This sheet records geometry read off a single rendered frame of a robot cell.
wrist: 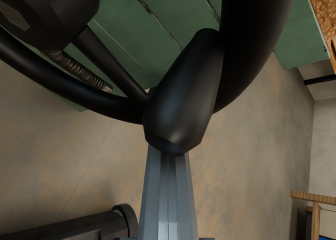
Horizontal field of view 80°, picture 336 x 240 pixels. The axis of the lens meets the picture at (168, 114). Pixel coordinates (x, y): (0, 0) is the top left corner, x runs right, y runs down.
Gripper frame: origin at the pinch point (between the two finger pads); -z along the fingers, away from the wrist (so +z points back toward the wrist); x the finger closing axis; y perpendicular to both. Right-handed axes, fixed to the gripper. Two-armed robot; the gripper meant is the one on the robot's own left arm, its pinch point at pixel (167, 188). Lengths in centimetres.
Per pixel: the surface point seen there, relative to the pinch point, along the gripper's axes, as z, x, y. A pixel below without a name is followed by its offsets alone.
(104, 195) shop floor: -44, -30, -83
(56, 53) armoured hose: -23.9, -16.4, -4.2
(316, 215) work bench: -91, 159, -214
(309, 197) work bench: -108, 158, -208
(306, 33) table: -21.8, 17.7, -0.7
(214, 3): -25.8, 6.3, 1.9
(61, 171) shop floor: -45, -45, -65
